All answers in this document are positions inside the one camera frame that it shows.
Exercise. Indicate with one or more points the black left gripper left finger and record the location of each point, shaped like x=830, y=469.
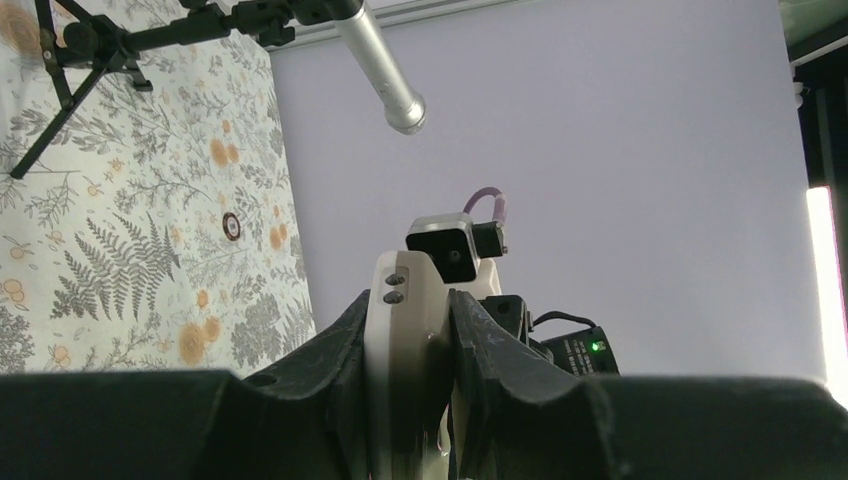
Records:
x=302, y=417

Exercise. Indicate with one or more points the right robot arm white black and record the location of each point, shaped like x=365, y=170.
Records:
x=580, y=353

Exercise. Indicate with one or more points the black tripod microphone stand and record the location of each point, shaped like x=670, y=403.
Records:
x=96, y=46

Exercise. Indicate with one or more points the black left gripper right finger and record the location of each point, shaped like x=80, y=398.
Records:
x=518, y=416

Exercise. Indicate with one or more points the beige remote control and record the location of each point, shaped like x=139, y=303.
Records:
x=408, y=368

